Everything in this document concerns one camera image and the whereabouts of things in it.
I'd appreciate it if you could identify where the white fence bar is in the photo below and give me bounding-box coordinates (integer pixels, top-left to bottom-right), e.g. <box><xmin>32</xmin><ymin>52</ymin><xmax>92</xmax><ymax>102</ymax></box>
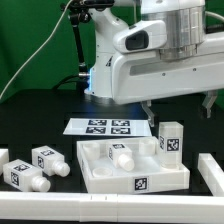
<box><xmin>0</xmin><ymin>191</ymin><xmax>224</xmax><ymax>224</ymax></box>
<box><xmin>198</xmin><ymin>153</ymin><xmax>224</xmax><ymax>197</ymax></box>
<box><xmin>0</xmin><ymin>149</ymin><xmax>9</xmax><ymax>176</ymax></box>

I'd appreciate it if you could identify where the black camera stand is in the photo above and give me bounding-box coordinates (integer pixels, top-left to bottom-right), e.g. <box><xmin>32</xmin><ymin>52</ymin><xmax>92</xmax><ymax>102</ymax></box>
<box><xmin>53</xmin><ymin>0</ymin><xmax>115</xmax><ymax>90</ymax></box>

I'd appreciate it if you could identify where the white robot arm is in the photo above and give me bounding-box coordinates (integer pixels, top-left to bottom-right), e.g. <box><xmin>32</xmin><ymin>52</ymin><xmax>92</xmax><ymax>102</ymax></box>
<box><xmin>85</xmin><ymin>0</ymin><xmax>224</xmax><ymax>124</ymax></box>

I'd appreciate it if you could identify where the white square tabletop tray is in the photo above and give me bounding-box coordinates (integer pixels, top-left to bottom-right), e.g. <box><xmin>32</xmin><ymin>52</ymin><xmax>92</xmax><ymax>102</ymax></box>
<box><xmin>77</xmin><ymin>137</ymin><xmax>190</xmax><ymax>194</ymax></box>

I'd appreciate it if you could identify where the white left fence bar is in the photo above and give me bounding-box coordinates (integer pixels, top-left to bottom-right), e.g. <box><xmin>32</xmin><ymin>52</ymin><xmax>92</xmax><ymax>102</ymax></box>
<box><xmin>0</xmin><ymin>149</ymin><xmax>9</xmax><ymax>176</ymax></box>

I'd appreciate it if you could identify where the white sheet with four tags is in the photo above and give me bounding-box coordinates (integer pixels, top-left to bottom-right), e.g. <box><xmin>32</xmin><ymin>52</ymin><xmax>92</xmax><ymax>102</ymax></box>
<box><xmin>63</xmin><ymin>118</ymin><xmax>152</xmax><ymax>137</ymax></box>

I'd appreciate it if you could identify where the grey cable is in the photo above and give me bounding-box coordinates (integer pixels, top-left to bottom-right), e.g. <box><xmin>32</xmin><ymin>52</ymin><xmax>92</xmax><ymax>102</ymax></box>
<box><xmin>0</xmin><ymin>0</ymin><xmax>74</xmax><ymax>101</ymax></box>

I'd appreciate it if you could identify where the white right fence bar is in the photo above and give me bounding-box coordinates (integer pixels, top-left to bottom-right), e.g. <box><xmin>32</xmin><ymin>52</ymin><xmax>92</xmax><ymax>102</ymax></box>
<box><xmin>198</xmin><ymin>153</ymin><xmax>224</xmax><ymax>197</ymax></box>

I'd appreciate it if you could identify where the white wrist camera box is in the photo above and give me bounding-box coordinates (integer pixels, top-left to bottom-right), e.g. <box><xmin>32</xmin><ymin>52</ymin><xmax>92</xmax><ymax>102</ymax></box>
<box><xmin>113</xmin><ymin>20</ymin><xmax>167</xmax><ymax>54</ymax></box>

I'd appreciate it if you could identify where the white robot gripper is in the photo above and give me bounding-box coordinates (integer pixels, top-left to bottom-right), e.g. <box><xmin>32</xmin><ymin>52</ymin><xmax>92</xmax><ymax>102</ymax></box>
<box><xmin>111</xmin><ymin>39</ymin><xmax>224</xmax><ymax>127</ymax></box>

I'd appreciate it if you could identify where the white front fence bar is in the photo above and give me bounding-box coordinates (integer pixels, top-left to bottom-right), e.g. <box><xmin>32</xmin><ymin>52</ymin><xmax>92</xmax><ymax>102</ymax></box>
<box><xmin>0</xmin><ymin>191</ymin><xmax>224</xmax><ymax>224</ymax></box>

